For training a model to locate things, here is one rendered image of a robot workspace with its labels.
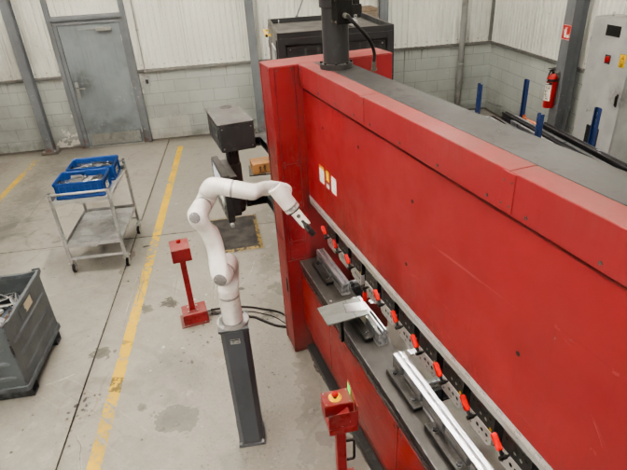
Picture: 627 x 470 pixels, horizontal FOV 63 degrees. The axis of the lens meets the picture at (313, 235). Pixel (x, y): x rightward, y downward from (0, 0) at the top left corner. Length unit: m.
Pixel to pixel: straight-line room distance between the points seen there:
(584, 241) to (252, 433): 2.71
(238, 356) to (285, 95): 1.66
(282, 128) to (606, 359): 2.45
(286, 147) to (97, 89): 6.96
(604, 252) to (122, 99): 9.25
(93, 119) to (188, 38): 2.29
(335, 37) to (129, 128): 7.47
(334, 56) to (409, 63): 7.24
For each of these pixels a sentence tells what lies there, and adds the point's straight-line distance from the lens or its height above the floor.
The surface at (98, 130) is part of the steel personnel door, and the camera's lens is 10.30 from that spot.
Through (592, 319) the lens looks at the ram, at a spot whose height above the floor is 2.01.
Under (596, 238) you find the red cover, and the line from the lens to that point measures 1.43.
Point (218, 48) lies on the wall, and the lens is 9.72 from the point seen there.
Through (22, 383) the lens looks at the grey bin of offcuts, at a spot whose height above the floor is 0.17.
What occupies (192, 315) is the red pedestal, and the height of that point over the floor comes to 0.11.
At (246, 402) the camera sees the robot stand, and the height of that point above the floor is 0.40.
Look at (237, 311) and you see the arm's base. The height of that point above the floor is 1.10.
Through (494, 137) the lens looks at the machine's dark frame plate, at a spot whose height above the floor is 2.30.
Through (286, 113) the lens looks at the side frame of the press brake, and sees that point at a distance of 3.39.
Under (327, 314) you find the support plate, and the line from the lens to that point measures 3.08.
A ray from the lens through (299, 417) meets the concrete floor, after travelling 3.86.
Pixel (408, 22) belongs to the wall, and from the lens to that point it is 10.15.
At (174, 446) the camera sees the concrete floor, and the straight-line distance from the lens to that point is 3.88.
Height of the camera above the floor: 2.88
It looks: 29 degrees down
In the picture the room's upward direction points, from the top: 4 degrees counter-clockwise
